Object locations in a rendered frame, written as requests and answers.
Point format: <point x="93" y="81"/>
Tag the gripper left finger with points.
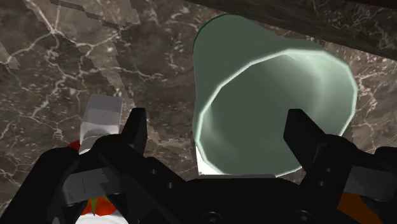
<point x="136" y="136"/>

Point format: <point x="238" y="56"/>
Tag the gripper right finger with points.
<point x="305" y="136"/>

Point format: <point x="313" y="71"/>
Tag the grey translucent block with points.
<point x="102" y="114"/>

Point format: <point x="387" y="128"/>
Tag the green translucent cup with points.
<point x="248" y="124"/>

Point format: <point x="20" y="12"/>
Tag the red fruit with green stem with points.
<point x="102" y="206"/>

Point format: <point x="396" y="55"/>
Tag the white plate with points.
<point x="102" y="219"/>

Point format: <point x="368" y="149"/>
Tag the orange object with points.
<point x="356" y="211"/>

